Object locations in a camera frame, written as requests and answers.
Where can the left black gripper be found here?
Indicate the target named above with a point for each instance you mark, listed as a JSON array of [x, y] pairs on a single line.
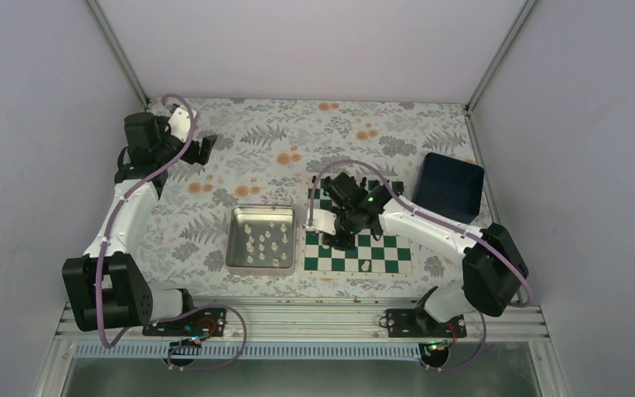
[[191, 156]]

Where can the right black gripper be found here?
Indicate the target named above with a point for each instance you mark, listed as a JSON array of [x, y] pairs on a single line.
[[346, 244]]

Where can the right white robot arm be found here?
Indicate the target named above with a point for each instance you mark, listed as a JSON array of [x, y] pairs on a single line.
[[493, 269]]

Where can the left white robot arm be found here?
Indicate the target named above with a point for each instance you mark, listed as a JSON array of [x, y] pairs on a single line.
[[105, 287]]

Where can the green white chessboard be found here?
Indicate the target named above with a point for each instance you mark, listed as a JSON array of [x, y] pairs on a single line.
[[392, 257]]

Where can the floral table mat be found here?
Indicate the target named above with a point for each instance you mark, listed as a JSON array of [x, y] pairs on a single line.
[[266, 152]]

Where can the metal tray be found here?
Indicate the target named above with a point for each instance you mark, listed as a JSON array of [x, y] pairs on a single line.
[[261, 241]]

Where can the dark blue box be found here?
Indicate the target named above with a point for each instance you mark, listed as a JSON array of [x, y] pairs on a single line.
[[450, 187]]

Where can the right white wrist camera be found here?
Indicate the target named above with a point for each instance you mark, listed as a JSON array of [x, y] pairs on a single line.
[[322, 221]]

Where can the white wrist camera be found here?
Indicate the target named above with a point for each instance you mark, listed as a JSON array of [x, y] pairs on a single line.
[[322, 221], [180, 123]]

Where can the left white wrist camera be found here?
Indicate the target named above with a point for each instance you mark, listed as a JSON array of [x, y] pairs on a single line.
[[180, 123]]

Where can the aluminium frame rail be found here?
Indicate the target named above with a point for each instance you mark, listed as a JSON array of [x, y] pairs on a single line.
[[275, 322]]

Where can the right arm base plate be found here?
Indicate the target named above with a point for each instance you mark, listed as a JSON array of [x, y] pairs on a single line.
[[410, 323]]

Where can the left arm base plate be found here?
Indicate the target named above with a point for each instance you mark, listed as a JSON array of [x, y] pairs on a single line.
[[202, 324]]

